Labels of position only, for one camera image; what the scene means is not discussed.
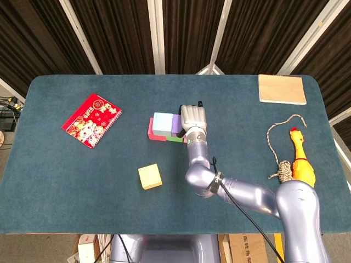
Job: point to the yellow rubber chicken toy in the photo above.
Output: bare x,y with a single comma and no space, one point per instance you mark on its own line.
301,161

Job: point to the brown cardboard box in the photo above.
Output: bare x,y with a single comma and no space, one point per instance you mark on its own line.
246,249

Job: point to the purple block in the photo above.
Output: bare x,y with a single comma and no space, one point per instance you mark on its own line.
175,124

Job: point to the blue-gray robot torso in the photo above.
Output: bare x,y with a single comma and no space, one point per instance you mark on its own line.
170,249

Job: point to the brown kraft paper notepad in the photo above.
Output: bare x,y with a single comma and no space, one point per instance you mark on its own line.
282,89

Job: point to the dark brown pleated curtain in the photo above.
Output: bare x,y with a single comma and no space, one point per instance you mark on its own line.
123,35

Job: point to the red spiral cartoon notebook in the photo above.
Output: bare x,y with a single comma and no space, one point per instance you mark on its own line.
91,120

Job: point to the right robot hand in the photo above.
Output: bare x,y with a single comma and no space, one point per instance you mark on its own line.
193,116

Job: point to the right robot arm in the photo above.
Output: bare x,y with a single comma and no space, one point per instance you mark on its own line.
260,197

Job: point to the pink block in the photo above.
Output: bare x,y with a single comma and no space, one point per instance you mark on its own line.
156,137

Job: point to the teal felt table cover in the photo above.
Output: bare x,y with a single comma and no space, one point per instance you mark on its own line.
82,191

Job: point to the yellow block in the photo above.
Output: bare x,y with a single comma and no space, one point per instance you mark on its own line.
149,176

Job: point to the light blue block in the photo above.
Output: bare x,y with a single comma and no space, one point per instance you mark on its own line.
163,123

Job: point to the green foam cube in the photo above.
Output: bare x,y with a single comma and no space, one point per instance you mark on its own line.
174,139

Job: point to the white partition frame post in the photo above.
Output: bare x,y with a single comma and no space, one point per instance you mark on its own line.
219,35
310,35
11,90
341,116
79,35
156,35

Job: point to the white cardboard box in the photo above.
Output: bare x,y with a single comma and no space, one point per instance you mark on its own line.
87,250

